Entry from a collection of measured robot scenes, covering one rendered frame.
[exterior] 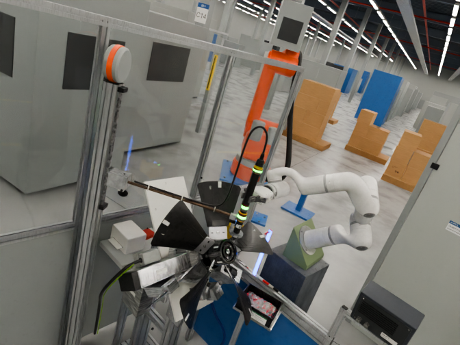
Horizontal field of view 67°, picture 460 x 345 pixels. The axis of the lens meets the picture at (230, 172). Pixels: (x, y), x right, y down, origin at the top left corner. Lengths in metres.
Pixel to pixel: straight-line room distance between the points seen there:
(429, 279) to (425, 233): 0.37
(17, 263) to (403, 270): 2.80
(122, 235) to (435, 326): 2.57
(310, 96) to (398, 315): 8.24
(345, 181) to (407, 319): 0.65
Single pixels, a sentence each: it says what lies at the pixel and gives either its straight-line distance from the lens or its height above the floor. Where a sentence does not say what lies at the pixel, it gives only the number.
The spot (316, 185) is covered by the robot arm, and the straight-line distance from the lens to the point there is 1.73.
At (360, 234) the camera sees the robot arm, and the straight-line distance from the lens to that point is 2.13.
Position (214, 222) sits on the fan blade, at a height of 1.29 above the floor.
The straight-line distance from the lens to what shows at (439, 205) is 3.16.
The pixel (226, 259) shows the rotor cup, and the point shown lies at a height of 1.19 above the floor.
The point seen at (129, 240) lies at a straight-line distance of 2.03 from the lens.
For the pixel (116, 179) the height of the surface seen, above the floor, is 1.37.
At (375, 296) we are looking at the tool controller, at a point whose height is 1.24.
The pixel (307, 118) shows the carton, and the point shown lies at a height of 0.64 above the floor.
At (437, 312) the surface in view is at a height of 0.60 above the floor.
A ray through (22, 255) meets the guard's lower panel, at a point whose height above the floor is 0.87.
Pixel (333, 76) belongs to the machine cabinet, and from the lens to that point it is 12.13.
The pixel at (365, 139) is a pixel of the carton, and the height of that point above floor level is 0.46.
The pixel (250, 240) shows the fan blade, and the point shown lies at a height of 1.19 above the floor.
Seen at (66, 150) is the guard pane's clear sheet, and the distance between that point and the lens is 1.83.
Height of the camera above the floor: 2.13
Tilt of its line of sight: 21 degrees down
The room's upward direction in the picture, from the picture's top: 17 degrees clockwise
